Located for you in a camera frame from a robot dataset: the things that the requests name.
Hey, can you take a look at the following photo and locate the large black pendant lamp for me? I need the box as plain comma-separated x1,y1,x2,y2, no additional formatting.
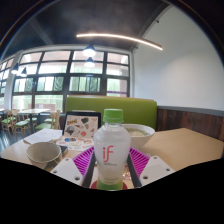
83,57,96,69
82,44,97,58

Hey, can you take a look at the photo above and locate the white paper sheet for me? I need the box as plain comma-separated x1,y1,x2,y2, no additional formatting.
22,128,64,145

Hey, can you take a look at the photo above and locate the large black-framed window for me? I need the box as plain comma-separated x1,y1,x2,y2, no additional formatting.
0,49,130,113

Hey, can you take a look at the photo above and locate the long linear ceiling light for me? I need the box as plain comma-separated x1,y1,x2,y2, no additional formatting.
75,32,164,52

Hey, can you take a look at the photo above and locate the group of green-seated wooden chairs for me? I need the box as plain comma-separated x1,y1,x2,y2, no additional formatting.
0,109,63,141

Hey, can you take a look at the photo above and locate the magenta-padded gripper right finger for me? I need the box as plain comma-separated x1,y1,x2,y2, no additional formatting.
126,147,176,189

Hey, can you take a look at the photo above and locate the clear green-capped drink bottle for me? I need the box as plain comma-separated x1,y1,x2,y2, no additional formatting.
92,108,132,191

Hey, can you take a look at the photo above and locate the beige ceramic cup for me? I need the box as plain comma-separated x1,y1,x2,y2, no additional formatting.
26,141,63,170

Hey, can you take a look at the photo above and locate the white ceramic bowl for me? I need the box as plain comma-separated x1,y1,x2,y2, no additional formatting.
121,123,156,150

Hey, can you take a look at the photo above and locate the green upholstered bench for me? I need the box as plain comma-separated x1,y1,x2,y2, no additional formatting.
64,95,158,130

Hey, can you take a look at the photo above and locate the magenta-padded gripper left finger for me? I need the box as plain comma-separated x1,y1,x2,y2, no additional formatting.
49,146,98,190

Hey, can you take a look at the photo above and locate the wooden dining table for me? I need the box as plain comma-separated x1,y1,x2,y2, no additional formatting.
17,108,51,126

